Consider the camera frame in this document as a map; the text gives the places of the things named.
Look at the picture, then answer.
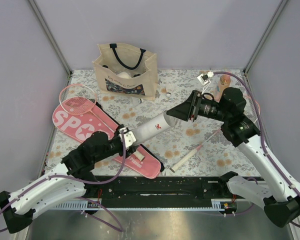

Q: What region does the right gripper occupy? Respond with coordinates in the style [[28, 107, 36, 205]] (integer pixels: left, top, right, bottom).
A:
[[166, 90, 230, 122]]

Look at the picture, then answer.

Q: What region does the white shuttlecock tube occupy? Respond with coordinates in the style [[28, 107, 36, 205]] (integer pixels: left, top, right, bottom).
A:
[[132, 111, 177, 146]]

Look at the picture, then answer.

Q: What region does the shuttlecock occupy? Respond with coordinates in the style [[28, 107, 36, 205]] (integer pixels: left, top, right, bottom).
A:
[[165, 84, 176, 98], [130, 97, 144, 107]]

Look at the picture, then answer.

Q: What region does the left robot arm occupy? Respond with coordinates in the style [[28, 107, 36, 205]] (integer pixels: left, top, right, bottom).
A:
[[0, 125, 137, 234]]

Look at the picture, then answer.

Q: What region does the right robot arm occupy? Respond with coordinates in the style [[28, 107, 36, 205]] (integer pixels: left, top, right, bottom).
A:
[[167, 87, 300, 228]]

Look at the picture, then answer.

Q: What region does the right pink badminton racket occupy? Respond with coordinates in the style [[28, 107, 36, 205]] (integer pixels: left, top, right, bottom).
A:
[[168, 94, 262, 174]]

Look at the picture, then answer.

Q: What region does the pink badminton racket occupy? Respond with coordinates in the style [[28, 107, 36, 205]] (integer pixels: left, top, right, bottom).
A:
[[168, 94, 262, 174], [58, 84, 146, 162]]

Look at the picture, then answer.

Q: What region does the left pink badminton racket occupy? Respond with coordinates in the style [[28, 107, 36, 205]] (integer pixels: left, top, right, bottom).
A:
[[58, 84, 146, 162]]

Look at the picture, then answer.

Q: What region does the floral tablecloth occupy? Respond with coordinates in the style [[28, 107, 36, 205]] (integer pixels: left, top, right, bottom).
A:
[[43, 68, 272, 178]]

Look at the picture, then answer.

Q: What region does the shuttlecock by tote bag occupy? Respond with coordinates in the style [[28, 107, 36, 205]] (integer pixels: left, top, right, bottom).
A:
[[130, 97, 144, 107]]

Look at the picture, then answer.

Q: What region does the pink racket cover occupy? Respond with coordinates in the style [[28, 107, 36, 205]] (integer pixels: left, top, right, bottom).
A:
[[52, 104, 165, 179]]

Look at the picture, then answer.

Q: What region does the peach lotion bottle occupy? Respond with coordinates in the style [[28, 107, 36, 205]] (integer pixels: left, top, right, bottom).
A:
[[214, 74, 232, 102]]

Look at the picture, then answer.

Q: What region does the white item inside bag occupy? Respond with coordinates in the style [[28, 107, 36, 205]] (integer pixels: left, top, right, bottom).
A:
[[117, 71, 132, 79]]

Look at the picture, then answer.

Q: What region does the beige canvas tote bag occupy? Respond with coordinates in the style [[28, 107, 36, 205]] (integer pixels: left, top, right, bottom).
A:
[[93, 43, 159, 101]]

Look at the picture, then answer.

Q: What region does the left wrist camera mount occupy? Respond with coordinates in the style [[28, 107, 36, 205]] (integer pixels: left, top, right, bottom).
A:
[[118, 127, 137, 149]]

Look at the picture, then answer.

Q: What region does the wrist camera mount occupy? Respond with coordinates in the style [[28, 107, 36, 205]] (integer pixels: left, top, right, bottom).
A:
[[118, 127, 137, 149], [197, 71, 214, 95]]

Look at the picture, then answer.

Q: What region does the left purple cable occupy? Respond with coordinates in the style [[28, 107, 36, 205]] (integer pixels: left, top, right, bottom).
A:
[[0, 127, 128, 232]]

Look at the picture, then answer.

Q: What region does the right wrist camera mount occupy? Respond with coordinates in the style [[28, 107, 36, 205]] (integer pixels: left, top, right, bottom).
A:
[[197, 71, 214, 95]]

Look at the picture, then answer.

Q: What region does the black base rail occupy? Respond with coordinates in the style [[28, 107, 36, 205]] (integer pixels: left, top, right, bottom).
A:
[[85, 176, 233, 210]]

